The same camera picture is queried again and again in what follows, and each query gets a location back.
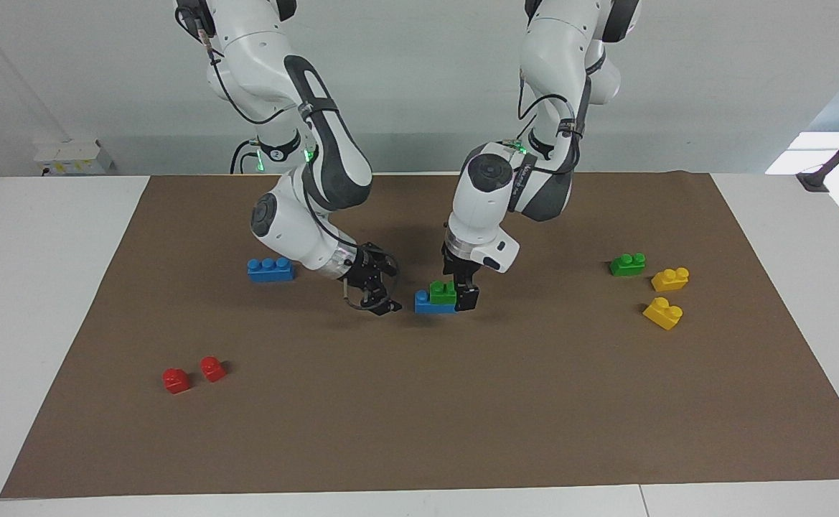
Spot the brown table mat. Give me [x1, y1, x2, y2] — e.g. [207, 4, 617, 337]
[0, 171, 839, 500]

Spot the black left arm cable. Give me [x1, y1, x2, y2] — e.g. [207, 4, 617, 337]
[517, 68, 579, 146]

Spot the white wall socket box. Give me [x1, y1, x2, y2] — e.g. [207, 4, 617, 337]
[34, 140, 113, 175]

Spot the blue three-stud toy block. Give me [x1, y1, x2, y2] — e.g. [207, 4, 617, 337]
[248, 257, 295, 283]
[414, 289, 457, 315]

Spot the black base cable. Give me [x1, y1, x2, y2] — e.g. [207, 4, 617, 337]
[230, 139, 256, 174]

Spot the black angled stand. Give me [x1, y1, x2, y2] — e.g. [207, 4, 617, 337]
[796, 115, 839, 193]

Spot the yellow two-stud toy block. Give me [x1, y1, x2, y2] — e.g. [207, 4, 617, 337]
[642, 297, 684, 331]
[651, 267, 690, 292]

